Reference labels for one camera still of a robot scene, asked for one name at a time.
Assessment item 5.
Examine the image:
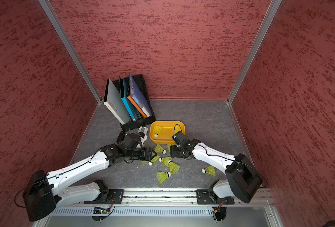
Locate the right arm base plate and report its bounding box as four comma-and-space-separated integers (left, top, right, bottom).
196, 189, 235, 205

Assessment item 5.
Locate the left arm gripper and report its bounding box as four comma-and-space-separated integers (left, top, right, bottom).
125, 147, 157, 162

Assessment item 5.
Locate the aluminium corner post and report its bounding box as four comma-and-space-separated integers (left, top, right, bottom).
38, 0, 102, 104
228, 0, 282, 105

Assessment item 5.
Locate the green shuttlecock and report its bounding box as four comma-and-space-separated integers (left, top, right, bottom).
148, 155, 160, 166
154, 144, 167, 154
168, 161, 180, 175
173, 124, 182, 135
166, 143, 176, 151
157, 172, 171, 183
159, 157, 172, 167
154, 125, 163, 138

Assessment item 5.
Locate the yellow plastic storage box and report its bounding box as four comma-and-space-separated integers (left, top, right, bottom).
149, 121, 185, 144

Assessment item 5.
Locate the green shuttlecock eleventh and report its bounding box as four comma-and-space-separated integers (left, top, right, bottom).
201, 166, 216, 176

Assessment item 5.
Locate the orange blue book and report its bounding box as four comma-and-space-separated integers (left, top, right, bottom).
127, 75, 152, 118

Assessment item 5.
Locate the right aluminium corner post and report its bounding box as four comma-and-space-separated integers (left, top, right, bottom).
228, 0, 282, 105

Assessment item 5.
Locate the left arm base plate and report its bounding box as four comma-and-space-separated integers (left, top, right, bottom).
84, 189, 124, 205

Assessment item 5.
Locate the small black device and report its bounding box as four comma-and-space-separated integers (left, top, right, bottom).
116, 131, 126, 144

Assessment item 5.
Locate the left aluminium corner post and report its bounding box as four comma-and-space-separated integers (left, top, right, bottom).
38, 0, 102, 104

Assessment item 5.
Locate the black mesh file organizer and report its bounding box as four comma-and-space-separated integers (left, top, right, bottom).
112, 74, 156, 131

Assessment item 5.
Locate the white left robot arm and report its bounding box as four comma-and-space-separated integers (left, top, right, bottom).
22, 132, 157, 222

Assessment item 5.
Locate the teal book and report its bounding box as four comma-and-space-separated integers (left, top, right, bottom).
119, 78, 138, 121

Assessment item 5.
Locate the white grey book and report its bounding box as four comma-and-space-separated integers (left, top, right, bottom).
104, 79, 129, 125

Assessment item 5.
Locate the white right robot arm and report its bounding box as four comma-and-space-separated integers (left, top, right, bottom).
170, 131, 263, 203

